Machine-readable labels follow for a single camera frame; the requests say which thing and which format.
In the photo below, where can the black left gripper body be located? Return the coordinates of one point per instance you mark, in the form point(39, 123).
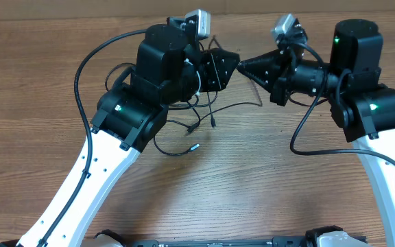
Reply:
point(209, 81)

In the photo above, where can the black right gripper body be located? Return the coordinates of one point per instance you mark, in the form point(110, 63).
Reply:
point(306, 80)

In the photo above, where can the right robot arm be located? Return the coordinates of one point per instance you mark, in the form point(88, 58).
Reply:
point(360, 105)

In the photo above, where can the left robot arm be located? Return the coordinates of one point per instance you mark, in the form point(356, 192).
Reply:
point(170, 67)

